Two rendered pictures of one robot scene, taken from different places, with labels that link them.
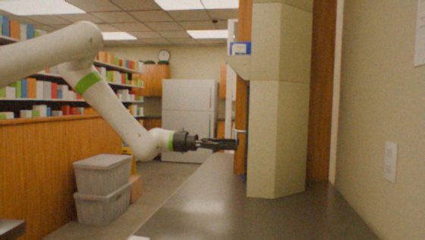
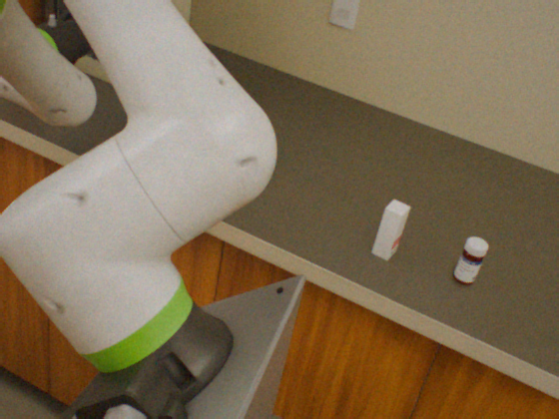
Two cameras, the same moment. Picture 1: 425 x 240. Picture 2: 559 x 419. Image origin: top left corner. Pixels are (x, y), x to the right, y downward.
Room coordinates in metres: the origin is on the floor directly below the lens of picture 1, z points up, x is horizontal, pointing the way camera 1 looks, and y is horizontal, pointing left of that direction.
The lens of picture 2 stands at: (0.55, 1.24, 1.74)
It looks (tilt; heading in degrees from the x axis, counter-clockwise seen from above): 34 degrees down; 282
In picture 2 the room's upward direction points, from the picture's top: 11 degrees clockwise
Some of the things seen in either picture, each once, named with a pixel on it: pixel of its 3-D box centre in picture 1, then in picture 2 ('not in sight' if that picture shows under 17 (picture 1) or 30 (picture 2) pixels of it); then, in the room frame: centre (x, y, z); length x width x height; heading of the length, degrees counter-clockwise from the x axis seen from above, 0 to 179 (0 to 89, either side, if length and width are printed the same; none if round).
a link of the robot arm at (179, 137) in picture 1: (182, 140); (51, 45); (1.26, 0.14, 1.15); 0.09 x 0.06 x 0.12; 171
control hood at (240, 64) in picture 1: (239, 71); not in sight; (1.33, -0.11, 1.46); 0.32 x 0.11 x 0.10; 171
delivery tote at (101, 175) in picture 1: (105, 173); not in sight; (3.23, 1.21, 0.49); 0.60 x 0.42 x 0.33; 171
